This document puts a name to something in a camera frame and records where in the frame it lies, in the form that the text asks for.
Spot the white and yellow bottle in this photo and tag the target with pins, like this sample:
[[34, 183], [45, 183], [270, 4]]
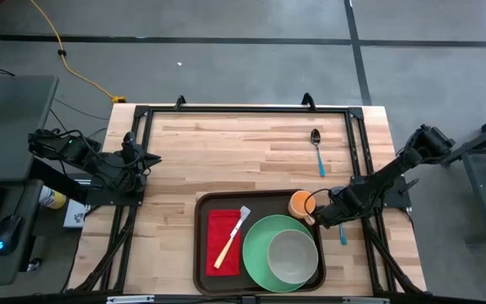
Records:
[[53, 197]]

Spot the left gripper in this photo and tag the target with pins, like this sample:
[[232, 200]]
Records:
[[116, 162]]

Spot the dark grey keyboard desk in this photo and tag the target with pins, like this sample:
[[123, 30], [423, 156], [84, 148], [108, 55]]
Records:
[[23, 198]]

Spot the beige grey bowl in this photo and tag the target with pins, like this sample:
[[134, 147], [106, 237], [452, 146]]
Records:
[[292, 257]]

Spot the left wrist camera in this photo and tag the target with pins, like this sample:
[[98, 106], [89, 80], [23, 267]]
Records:
[[129, 141]]

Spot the dark brown serving tray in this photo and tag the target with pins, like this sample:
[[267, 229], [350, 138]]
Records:
[[264, 202]]

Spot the white printed box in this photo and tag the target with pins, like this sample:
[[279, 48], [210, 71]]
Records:
[[75, 213]]

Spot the orange mug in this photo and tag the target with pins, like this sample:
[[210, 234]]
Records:
[[298, 204]]

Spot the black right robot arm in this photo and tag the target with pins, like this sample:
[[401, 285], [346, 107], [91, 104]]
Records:
[[386, 177]]

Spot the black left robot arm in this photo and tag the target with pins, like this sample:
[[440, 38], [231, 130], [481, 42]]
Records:
[[82, 156]]

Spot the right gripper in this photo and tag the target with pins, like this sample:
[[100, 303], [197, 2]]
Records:
[[336, 209]]

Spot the black table frame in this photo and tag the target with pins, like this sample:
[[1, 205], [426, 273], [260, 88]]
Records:
[[247, 109]]

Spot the silver mounting bracket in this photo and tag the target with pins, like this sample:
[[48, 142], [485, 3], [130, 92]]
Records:
[[129, 299], [365, 300]]

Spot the red cloth napkin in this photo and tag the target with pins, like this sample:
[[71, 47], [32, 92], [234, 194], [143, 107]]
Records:
[[217, 228]]

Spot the black computer mouse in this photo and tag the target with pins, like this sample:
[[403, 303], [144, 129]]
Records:
[[7, 234]]

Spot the green plate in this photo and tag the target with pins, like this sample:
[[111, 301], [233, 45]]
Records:
[[255, 253]]

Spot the grey desk top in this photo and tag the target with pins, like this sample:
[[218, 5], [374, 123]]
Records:
[[11, 110]]

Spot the black desk foot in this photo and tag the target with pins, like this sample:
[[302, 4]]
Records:
[[57, 184]]

